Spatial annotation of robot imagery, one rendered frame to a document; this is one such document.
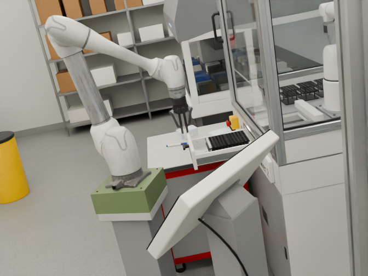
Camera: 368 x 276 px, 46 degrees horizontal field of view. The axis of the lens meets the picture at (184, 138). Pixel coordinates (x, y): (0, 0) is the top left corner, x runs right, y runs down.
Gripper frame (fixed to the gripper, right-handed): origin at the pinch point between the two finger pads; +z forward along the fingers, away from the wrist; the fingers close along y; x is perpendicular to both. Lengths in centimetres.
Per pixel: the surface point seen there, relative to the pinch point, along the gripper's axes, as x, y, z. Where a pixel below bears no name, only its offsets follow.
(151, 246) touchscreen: -99, -21, 1
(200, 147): 14.3, 7.8, 15.5
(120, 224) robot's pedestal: -26, -41, 32
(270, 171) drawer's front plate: -43, 33, 11
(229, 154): -10.0, 20.3, 12.9
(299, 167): -52, 44, 8
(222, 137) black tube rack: 7.2, 20.4, 9.2
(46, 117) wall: 427, -189, 77
